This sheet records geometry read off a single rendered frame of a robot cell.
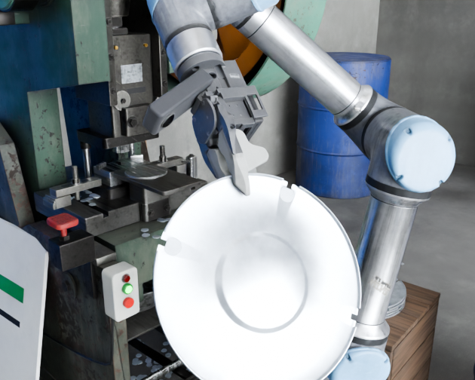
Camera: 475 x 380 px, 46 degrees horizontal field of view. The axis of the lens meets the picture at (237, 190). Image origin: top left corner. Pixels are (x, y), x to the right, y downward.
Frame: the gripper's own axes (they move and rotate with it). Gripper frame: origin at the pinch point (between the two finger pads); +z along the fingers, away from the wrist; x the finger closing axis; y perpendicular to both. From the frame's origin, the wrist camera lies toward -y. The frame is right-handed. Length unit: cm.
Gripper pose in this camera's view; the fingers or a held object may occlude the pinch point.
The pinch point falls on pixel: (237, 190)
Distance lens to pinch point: 74.8
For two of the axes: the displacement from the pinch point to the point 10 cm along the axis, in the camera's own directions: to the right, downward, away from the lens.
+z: 3.6, 8.7, -3.3
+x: -3.6, 4.6, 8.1
